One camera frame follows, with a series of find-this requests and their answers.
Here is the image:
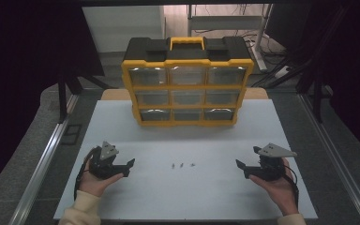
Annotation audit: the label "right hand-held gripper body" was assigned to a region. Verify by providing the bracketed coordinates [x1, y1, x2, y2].
[251, 142, 298, 182]

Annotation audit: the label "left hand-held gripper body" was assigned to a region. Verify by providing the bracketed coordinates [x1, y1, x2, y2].
[88, 141, 120, 181]

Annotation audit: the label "clear plastic organizer drawer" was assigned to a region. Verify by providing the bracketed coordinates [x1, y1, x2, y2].
[171, 90, 206, 106]

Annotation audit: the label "yellow black parts organizer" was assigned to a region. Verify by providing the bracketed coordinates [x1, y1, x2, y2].
[120, 36, 255, 128]

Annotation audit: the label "person's left hand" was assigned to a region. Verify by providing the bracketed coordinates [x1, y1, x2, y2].
[78, 156, 125, 198]

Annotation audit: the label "person's right hand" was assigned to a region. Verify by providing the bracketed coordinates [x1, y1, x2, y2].
[248, 158, 299, 217]

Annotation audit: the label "black metal stand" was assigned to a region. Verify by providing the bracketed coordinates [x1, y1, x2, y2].
[56, 69, 116, 125]
[295, 69, 325, 124]

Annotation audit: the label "grid of clear drawers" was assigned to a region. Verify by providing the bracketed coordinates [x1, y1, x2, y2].
[127, 66, 248, 122]

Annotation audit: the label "white power strip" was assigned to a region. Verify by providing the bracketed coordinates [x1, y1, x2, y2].
[274, 65, 293, 80]

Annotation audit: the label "dark curtain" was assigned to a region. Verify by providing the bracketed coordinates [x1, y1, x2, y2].
[263, 0, 360, 158]
[0, 0, 105, 201]

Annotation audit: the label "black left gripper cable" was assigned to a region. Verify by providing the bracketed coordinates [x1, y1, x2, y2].
[73, 149, 96, 201]

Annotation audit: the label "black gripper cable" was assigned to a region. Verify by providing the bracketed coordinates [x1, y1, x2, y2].
[73, 149, 96, 201]
[281, 164, 300, 208]

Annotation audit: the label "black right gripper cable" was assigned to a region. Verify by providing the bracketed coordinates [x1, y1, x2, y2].
[281, 164, 300, 208]

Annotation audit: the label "aluminium rail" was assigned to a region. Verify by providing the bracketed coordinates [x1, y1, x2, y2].
[297, 93, 360, 225]
[8, 93, 80, 225]

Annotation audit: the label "black floor cables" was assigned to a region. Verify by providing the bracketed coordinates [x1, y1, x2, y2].
[242, 29, 298, 89]

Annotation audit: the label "white metal desk frame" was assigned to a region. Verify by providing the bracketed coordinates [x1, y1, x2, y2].
[187, 4, 269, 73]

